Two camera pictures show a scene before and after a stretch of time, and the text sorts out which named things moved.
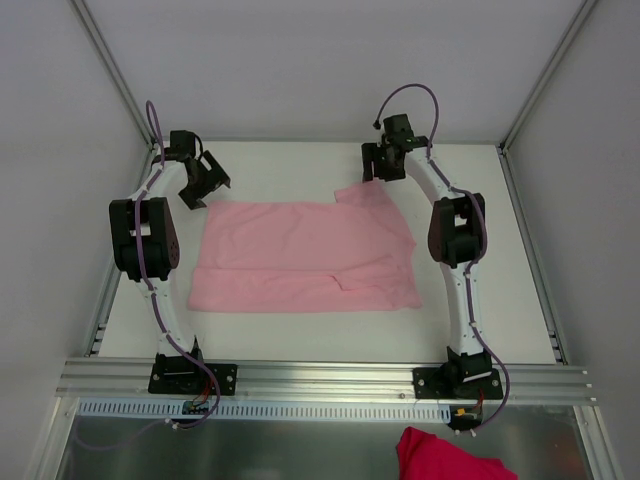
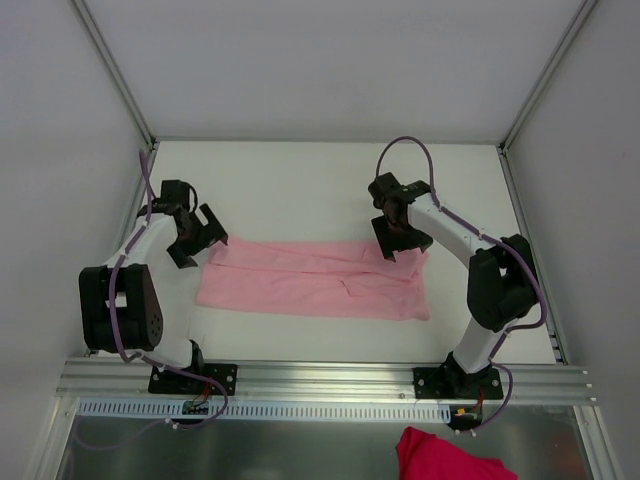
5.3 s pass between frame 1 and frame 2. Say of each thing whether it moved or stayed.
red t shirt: stayed
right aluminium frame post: stayed
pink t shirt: moved
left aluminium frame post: stayed
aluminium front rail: stayed
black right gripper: moved
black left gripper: moved
